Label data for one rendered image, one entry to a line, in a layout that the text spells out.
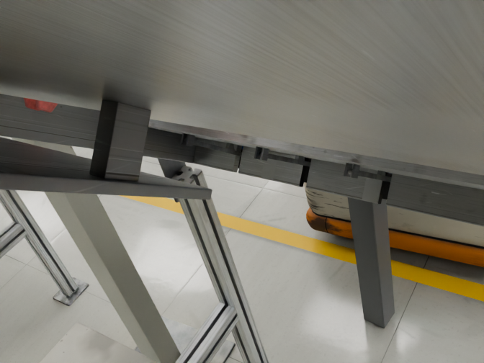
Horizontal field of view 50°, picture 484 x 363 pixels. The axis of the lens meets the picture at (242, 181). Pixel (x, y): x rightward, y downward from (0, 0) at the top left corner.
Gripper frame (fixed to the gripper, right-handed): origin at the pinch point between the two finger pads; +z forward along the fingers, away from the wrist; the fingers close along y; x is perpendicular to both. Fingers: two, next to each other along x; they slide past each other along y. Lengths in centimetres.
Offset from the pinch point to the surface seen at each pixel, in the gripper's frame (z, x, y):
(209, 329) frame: 32, 56, -13
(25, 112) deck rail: 0.8, 4.3, -8.1
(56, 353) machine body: 29.0, 16.4, -9.3
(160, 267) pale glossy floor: 33, 98, -62
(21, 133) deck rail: 3.0, 4.4, -8.2
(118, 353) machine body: 26.6, 18.9, -1.5
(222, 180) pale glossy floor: 2, 127, -66
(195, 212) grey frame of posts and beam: 9.4, 41.1, -11.0
